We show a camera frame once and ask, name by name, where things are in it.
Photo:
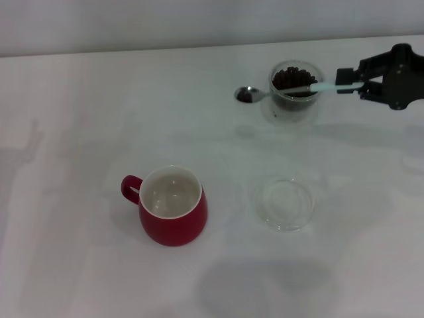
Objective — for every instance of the pile of coffee beans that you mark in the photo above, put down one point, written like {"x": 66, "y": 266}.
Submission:
{"x": 291, "y": 77}

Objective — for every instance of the clear glass saucer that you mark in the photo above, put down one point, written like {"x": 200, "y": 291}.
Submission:
{"x": 285, "y": 212}

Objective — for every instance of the clear double-walled glass cup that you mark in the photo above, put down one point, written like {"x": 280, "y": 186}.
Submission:
{"x": 291, "y": 117}

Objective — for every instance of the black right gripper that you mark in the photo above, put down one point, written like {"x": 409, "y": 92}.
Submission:
{"x": 407, "y": 79}

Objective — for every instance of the red ceramic mug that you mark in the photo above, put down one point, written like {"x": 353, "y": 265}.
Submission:
{"x": 175, "y": 228}

